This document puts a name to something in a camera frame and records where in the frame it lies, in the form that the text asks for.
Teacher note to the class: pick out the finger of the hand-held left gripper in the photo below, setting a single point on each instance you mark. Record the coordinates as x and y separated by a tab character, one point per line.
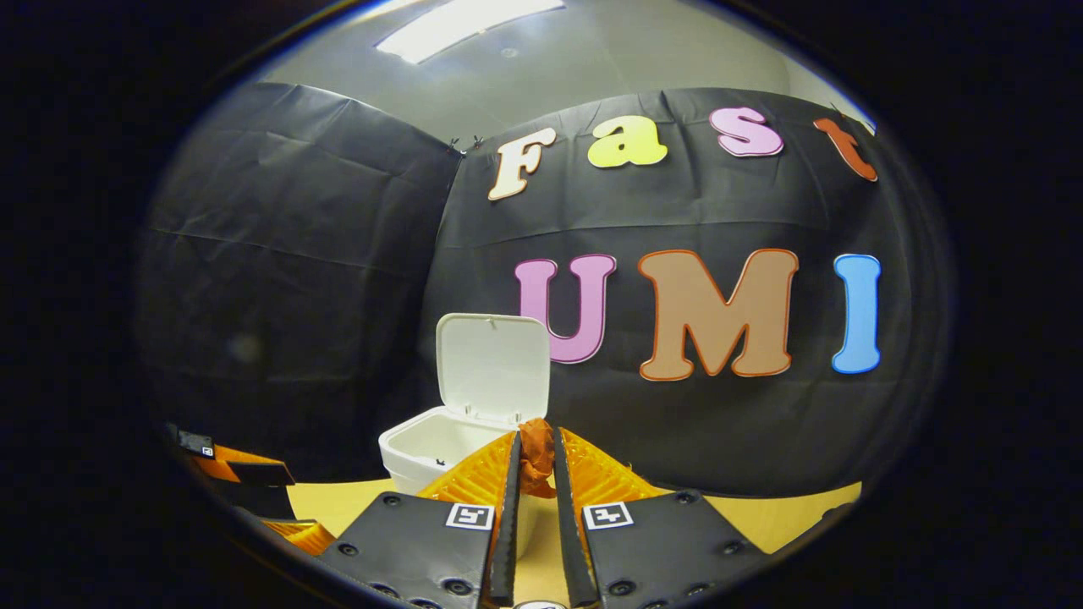
296	534
245	469

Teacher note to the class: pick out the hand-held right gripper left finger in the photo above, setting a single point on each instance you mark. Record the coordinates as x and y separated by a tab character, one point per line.
508	541

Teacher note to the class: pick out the black backdrop cloth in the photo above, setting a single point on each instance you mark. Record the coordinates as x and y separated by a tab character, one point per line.
338	254

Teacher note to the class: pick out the orange paper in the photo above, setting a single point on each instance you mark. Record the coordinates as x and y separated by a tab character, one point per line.
537	457

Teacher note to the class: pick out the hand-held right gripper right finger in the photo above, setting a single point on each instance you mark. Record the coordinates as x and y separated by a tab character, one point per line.
571	541

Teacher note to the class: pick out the ceiling light panel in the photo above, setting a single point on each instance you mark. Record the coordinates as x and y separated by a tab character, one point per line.
465	25

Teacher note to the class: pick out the white desktop garbage bin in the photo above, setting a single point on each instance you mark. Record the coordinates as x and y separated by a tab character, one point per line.
491	364

